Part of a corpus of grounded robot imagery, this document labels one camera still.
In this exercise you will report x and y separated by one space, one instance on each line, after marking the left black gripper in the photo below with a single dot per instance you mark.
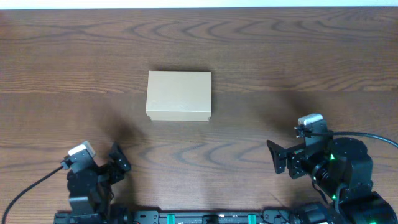
118 170

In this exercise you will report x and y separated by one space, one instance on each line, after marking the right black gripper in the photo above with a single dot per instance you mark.
295 155

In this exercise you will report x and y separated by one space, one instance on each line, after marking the brown cardboard box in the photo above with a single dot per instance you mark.
179 96

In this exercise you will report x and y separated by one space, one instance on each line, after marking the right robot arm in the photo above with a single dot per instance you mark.
340 169

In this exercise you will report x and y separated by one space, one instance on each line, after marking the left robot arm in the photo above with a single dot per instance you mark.
90 185

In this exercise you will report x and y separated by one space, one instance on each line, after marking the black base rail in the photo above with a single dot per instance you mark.
155 217

